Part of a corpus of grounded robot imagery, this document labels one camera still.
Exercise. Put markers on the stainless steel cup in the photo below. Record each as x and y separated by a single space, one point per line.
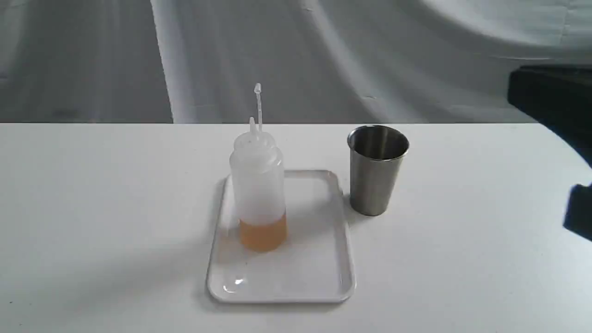
376 155

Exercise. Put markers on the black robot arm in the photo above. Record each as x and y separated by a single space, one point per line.
559 98

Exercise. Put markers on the white rectangular plastic tray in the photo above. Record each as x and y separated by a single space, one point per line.
315 263

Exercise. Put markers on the grey fabric backdrop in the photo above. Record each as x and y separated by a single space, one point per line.
318 61

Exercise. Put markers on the translucent squeeze bottle amber liquid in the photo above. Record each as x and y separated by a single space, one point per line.
257 174

